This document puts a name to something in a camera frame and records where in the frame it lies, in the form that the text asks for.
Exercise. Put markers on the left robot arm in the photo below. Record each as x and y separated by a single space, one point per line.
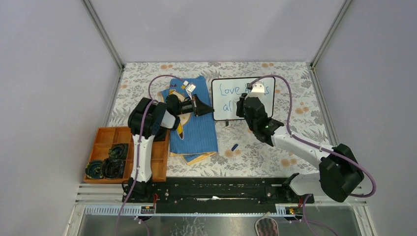
145 121

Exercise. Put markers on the floral tablecloth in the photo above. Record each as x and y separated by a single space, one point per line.
295 101

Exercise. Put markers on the blue cartoon cloth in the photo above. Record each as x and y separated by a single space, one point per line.
195 137

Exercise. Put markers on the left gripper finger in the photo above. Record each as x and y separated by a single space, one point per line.
201 111
200 105

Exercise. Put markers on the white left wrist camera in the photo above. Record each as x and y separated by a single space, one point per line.
188 88

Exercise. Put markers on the black roll in tray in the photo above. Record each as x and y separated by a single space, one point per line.
113 168
93 169
118 151

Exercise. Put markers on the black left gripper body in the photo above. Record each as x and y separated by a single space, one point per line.
188 105

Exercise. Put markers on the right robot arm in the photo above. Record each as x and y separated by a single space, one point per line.
338 172

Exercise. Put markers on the black mounting rail base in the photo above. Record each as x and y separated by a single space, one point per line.
206 195

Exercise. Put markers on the striped object at bottom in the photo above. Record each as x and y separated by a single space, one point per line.
266 226

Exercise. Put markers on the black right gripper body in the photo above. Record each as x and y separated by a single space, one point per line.
252 125

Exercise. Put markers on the black framed whiteboard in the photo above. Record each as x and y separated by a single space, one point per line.
226 93

